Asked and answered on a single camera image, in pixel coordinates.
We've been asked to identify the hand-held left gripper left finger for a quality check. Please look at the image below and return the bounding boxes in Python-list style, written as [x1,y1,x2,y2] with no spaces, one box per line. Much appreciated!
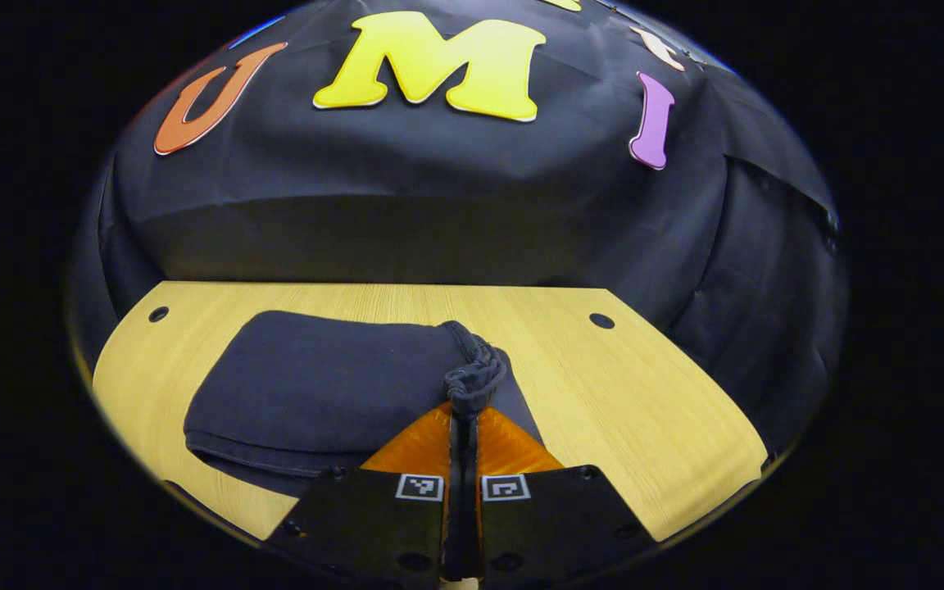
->
[263,401,465,588]

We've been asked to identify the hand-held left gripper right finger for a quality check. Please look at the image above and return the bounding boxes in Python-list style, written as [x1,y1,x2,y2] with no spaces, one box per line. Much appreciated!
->
[465,406,658,586]

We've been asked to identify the dark grey jeans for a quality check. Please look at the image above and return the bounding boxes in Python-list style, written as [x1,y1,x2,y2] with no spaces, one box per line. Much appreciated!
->
[184,310,544,501]

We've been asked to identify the black backdrop cloth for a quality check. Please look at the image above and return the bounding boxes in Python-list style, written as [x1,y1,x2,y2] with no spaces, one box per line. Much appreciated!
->
[70,0,847,456]

